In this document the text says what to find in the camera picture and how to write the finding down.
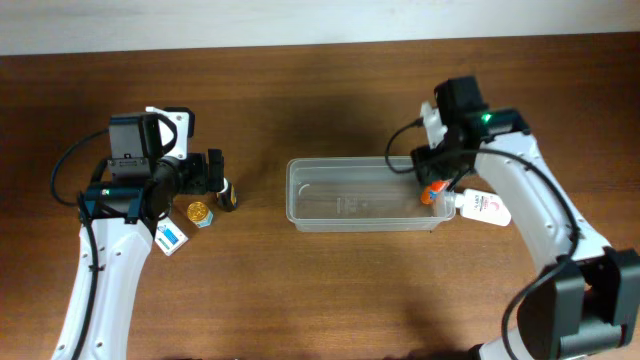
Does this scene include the clear plastic container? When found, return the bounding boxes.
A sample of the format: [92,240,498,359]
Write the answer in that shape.
[285,157,456,233]

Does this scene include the gold lid small jar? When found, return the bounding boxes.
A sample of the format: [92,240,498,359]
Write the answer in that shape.
[187,202,214,228]

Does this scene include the white pump bottle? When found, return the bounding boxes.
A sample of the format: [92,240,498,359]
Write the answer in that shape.
[454,189,512,227]

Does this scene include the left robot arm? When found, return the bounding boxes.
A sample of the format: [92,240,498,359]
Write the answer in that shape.
[53,107,237,359]

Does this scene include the orange tablet tube white cap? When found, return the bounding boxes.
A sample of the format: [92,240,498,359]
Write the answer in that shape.
[420,180,450,205]

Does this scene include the dark bottle white cap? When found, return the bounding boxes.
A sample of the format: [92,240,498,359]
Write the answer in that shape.
[216,178,238,212]

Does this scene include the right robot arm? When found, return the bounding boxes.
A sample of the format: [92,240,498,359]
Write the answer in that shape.
[411,76,639,359]

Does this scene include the white Panadol box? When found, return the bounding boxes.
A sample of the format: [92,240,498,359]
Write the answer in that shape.
[154,218,189,256]

